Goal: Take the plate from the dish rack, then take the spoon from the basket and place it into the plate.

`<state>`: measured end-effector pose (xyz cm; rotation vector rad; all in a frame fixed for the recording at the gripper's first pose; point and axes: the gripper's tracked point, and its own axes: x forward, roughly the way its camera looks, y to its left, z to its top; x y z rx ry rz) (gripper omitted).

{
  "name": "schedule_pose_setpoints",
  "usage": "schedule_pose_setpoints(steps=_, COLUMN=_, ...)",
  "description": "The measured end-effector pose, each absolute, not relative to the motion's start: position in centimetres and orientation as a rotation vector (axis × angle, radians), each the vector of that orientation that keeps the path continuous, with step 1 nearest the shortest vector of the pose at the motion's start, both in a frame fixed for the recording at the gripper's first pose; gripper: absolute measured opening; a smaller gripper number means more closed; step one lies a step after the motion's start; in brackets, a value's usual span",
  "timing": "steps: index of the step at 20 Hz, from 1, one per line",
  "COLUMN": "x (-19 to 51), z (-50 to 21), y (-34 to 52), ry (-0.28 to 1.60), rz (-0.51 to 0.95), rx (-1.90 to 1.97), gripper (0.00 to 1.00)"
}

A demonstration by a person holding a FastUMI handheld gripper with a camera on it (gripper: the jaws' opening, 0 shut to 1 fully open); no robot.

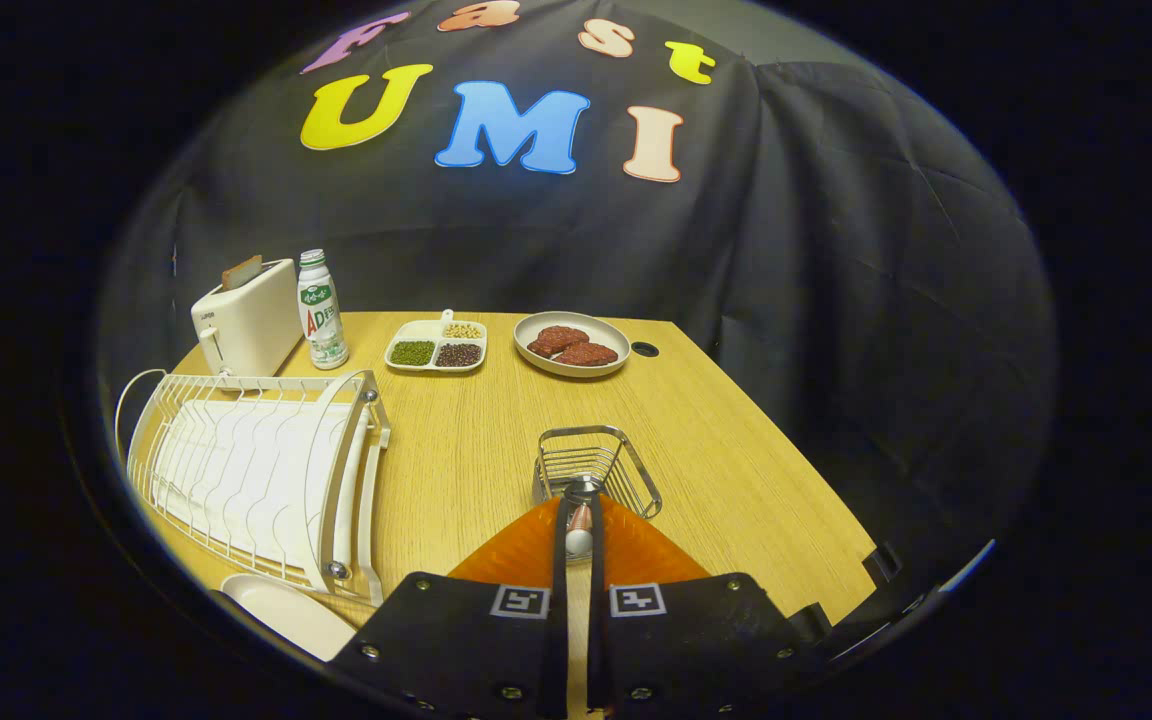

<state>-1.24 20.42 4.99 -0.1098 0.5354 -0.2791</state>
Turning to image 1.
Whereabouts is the white wire dish rack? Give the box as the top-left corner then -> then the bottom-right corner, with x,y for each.
116,368 -> 393,608

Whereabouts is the beige plate with meat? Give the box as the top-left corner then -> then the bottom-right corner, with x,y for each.
513,311 -> 632,379

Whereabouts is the spoon with red checked handle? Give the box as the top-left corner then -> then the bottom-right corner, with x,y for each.
564,478 -> 605,561

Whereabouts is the red meat patty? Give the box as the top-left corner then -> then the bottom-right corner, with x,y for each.
556,341 -> 620,367
527,326 -> 590,358

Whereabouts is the black backdrop cloth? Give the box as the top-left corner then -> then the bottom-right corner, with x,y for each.
96,0 -> 1057,601

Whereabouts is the white bottle with green label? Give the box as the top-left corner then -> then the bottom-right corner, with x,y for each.
297,249 -> 350,371

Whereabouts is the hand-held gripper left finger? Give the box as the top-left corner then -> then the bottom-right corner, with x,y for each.
331,497 -> 572,720

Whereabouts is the white toaster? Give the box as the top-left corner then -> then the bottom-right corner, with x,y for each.
190,258 -> 303,378

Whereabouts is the metal wire basket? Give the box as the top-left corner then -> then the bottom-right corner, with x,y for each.
533,426 -> 664,521

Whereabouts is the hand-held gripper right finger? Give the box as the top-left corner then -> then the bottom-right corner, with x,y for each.
586,495 -> 807,720

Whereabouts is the white divided dish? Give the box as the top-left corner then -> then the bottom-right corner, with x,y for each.
384,309 -> 489,376

